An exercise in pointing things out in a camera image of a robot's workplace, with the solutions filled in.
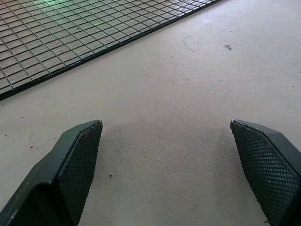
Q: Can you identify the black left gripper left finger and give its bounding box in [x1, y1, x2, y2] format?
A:
[0, 120, 103, 226]

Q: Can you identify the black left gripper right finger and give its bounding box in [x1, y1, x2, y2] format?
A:
[230, 119, 301, 226]

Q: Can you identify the dark wire mesh panel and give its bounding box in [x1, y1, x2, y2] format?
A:
[0, 0, 224, 101]

